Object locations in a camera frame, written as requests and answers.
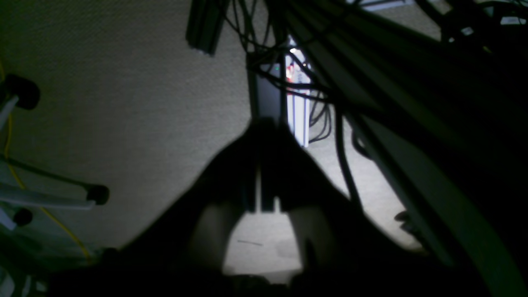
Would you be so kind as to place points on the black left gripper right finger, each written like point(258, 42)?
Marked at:
point(343, 253)

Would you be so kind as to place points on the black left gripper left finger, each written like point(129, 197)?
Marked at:
point(182, 253)

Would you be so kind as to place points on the black aluminium frame profile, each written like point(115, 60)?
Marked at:
point(205, 24)

